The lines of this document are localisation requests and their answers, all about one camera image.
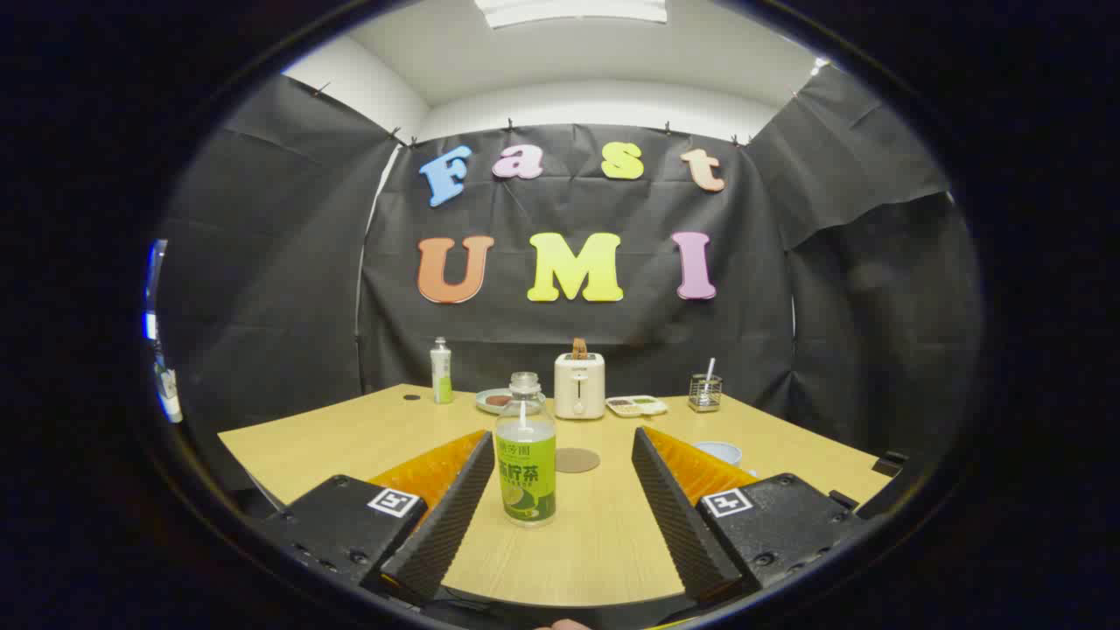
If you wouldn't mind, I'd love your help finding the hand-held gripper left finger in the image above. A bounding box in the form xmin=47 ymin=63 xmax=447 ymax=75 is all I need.
xmin=258 ymin=429 xmax=497 ymax=606

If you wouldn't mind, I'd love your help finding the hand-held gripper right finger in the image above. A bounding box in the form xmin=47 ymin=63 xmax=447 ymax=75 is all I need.
xmin=632 ymin=426 xmax=867 ymax=605

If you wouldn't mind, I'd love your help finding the green label juice bottle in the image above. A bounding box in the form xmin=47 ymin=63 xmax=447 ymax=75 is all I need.
xmin=495 ymin=372 xmax=557 ymax=528

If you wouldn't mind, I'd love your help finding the small white green bottle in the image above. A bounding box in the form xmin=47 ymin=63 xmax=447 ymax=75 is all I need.
xmin=430 ymin=337 xmax=454 ymax=405

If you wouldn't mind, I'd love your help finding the pale green plate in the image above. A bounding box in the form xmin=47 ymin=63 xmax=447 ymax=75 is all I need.
xmin=475 ymin=388 xmax=548 ymax=415

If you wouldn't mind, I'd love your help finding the white divided grain tray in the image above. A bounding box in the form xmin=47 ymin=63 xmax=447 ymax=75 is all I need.
xmin=605 ymin=395 xmax=669 ymax=418

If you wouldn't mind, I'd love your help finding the wooden table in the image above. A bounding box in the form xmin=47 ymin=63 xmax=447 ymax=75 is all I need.
xmin=217 ymin=383 xmax=893 ymax=609

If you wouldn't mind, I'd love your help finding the cream toaster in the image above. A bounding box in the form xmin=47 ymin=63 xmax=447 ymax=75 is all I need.
xmin=554 ymin=352 xmax=606 ymax=420

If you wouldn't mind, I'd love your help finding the ceiling light panel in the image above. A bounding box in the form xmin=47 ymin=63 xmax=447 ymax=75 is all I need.
xmin=474 ymin=0 xmax=668 ymax=29

